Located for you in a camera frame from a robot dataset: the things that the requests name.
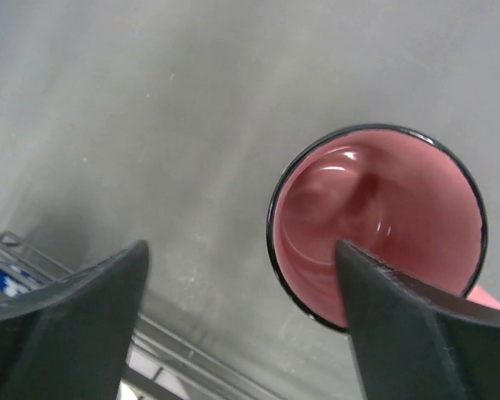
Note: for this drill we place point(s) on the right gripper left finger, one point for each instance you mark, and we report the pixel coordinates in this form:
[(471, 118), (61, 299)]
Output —
[(70, 339)]

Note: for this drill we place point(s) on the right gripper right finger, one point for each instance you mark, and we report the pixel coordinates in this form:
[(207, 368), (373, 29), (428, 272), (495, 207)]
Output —
[(411, 340)]

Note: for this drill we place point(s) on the pink mug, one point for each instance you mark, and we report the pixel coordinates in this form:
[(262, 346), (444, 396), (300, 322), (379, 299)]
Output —
[(394, 192)]

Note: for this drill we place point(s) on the orange blue patterned bowl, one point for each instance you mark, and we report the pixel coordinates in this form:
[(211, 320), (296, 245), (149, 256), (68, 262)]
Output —
[(11, 287)]

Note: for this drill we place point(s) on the black wire dish rack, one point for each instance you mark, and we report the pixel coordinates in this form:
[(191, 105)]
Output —
[(168, 356)]

